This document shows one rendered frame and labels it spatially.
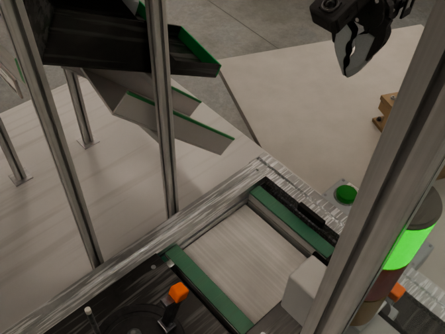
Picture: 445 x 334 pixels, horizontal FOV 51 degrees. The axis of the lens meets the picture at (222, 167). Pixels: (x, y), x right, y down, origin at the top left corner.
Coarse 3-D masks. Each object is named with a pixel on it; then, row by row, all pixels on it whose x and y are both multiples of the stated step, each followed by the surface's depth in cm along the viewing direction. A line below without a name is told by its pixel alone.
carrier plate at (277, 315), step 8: (328, 256) 79; (280, 304) 73; (272, 312) 72; (280, 312) 72; (264, 320) 71; (272, 320) 71; (280, 320) 71; (288, 320) 71; (256, 328) 70; (264, 328) 70; (272, 328) 70; (280, 328) 70; (288, 328) 70; (296, 328) 70
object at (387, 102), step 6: (384, 96) 112; (390, 96) 112; (396, 96) 112; (384, 102) 111; (390, 102) 110; (378, 108) 115; (384, 108) 112; (390, 108) 110; (384, 114) 113; (372, 120) 118; (378, 120) 117; (384, 120) 113; (378, 126) 116; (384, 126) 114
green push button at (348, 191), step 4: (340, 188) 89; (344, 188) 89; (348, 188) 89; (352, 188) 89; (336, 192) 88; (340, 192) 88; (344, 192) 88; (348, 192) 88; (352, 192) 88; (356, 192) 88; (336, 196) 88; (340, 196) 87; (344, 196) 87; (348, 196) 87; (352, 196) 87; (340, 200) 88; (344, 200) 87; (348, 200) 87; (352, 200) 87
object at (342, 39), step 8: (352, 24) 66; (344, 32) 67; (352, 32) 66; (360, 32) 71; (336, 40) 69; (344, 40) 68; (352, 40) 69; (336, 48) 70; (344, 48) 69; (336, 56) 71; (344, 56) 69; (344, 64) 70; (344, 72) 72
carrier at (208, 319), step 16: (128, 272) 76; (144, 272) 76; (160, 272) 76; (112, 288) 74; (128, 288) 74; (144, 288) 74; (160, 288) 74; (96, 304) 72; (112, 304) 72; (128, 304) 72; (144, 304) 70; (160, 304) 72; (192, 304) 72; (64, 320) 70; (80, 320) 70; (96, 320) 70; (112, 320) 68; (128, 320) 68; (144, 320) 68; (160, 320) 68; (176, 320) 69; (192, 320) 71; (208, 320) 71
